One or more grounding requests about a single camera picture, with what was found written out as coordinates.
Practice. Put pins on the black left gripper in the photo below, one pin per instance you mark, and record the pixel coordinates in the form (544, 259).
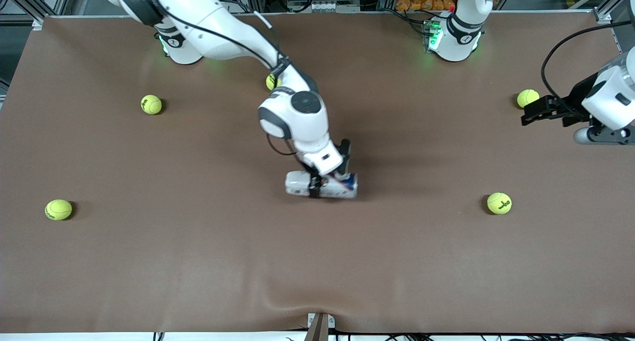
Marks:
(577, 98)

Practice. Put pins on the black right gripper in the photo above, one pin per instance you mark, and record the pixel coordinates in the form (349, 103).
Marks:
(344, 154)

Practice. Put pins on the white blue tennis ball can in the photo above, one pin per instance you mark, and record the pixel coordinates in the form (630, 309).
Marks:
(297, 184)

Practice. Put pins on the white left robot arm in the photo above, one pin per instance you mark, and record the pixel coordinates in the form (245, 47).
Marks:
(454, 43)

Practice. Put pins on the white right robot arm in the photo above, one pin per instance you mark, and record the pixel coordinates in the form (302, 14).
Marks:
(297, 122)

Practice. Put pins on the yellow tennis ball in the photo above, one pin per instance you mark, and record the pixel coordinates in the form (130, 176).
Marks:
(271, 83)
(151, 104)
(499, 203)
(58, 209)
(526, 98)

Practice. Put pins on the brown table cloth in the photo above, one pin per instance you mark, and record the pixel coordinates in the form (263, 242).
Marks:
(317, 256)

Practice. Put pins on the grey metal table clamp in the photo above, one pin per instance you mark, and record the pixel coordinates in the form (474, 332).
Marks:
(321, 321)

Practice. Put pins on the aluminium corner bracket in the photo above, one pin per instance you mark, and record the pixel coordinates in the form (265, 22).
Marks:
(603, 16)
(38, 24)

